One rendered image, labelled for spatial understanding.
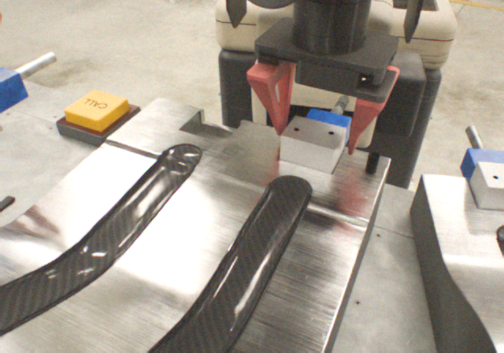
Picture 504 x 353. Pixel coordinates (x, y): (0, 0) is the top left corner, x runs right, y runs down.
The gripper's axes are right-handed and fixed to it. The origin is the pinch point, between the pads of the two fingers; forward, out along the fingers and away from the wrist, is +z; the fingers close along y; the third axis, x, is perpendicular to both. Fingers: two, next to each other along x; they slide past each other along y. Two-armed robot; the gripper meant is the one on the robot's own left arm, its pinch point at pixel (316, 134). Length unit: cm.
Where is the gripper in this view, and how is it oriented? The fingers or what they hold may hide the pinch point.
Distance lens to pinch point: 39.4
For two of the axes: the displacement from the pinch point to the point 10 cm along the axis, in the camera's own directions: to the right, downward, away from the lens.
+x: 4.3, -5.6, 7.1
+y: 9.0, 2.7, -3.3
